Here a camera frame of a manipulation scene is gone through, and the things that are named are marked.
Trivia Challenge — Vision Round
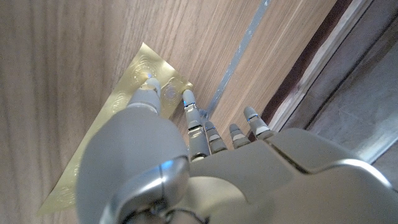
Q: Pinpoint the gold foil envelope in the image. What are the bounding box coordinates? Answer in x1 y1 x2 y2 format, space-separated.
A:
37 42 193 216

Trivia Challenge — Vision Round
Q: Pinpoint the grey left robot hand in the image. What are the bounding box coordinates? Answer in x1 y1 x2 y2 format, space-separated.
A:
75 77 398 224

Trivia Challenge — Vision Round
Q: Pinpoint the grey tape outline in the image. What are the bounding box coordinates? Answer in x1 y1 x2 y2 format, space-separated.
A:
198 0 272 119

